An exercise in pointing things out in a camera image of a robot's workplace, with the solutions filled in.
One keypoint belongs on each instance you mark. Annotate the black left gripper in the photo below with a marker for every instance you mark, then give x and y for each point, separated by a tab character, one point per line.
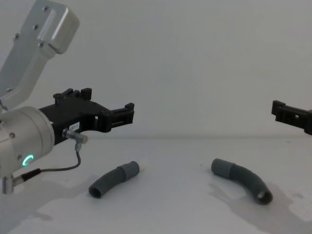
73	114

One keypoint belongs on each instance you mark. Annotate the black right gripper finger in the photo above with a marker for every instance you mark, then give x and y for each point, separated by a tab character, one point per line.
292	117

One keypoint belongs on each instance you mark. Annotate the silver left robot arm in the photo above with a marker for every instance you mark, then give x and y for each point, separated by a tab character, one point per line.
24	131

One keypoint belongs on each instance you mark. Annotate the white table cloth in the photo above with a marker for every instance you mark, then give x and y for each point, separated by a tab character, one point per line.
170	214

